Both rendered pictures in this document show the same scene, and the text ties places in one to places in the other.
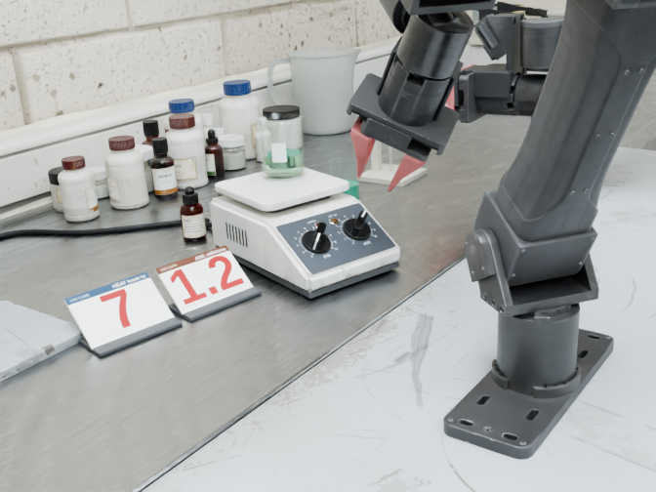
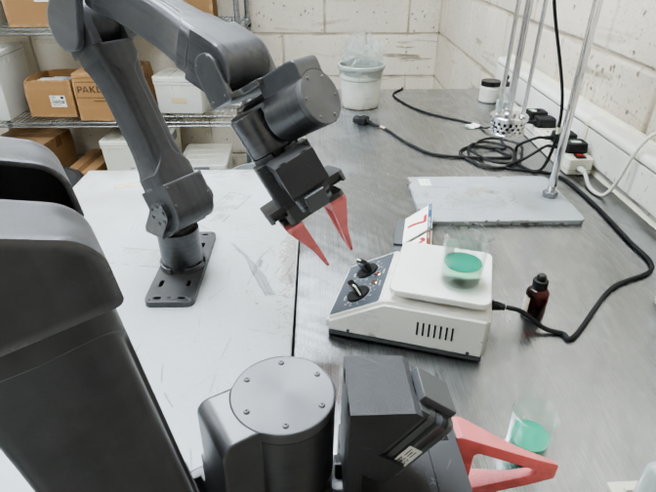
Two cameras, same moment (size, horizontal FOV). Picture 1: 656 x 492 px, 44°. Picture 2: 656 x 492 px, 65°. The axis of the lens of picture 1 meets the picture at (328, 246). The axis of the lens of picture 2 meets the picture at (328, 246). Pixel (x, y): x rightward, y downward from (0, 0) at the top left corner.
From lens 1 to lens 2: 132 cm
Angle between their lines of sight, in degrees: 117
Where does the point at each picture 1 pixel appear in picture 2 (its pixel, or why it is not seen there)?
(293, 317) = (344, 267)
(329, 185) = (398, 276)
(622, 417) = (139, 265)
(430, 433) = (220, 234)
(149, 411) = not seen: hidden behind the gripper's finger
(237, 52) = not seen: outside the picture
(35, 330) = (442, 213)
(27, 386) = (399, 203)
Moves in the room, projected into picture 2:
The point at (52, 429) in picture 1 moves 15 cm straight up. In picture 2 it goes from (360, 196) to (362, 124)
